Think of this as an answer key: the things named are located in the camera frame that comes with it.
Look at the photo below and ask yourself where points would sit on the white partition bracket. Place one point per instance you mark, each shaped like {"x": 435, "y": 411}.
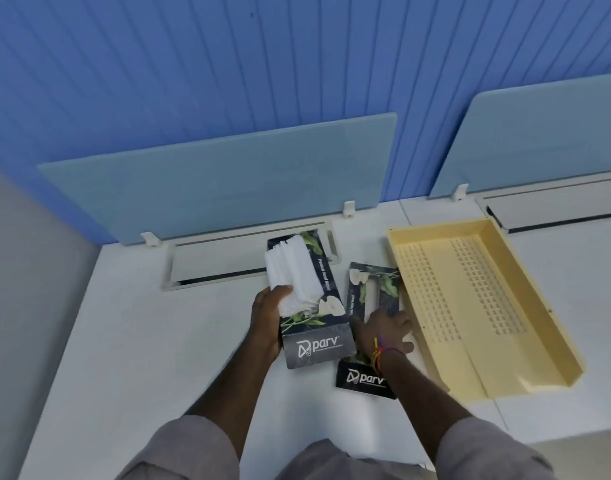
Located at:
{"x": 349, "y": 208}
{"x": 151, "y": 239}
{"x": 458, "y": 192}

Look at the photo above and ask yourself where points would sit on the yellow perforated plastic tray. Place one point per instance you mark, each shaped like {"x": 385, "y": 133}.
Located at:
{"x": 478, "y": 304}

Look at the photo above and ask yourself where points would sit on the person's left thumb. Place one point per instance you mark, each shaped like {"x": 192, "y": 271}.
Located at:
{"x": 281, "y": 292}

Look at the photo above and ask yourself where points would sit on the person's left forearm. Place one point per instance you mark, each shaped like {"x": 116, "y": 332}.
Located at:
{"x": 235, "y": 389}

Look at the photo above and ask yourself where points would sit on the blue glass desk partition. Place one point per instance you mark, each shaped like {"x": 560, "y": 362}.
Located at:
{"x": 225, "y": 179}
{"x": 540, "y": 139}

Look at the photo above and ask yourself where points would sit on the person's right thumb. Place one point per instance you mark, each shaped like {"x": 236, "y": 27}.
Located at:
{"x": 359, "y": 328}

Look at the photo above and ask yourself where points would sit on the stack of white tissues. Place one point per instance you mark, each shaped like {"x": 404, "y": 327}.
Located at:
{"x": 293, "y": 274}

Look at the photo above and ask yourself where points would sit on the black floral tissue box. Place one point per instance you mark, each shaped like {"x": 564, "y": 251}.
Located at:
{"x": 315, "y": 324}
{"x": 373, "y": 289}

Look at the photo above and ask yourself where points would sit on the person's left hand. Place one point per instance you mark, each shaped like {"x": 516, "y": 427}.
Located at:
{"x": 266, "y": 319}

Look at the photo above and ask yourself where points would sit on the person's right forearm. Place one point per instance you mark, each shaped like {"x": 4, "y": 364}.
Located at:
{"x": 421, "y": 399}

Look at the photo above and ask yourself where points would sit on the grey shirt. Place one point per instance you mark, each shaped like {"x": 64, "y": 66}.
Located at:
{"x": 330, "y": 459}

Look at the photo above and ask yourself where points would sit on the person's right hand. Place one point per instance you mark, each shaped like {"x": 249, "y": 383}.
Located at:
{"x": 383, "y": 332}

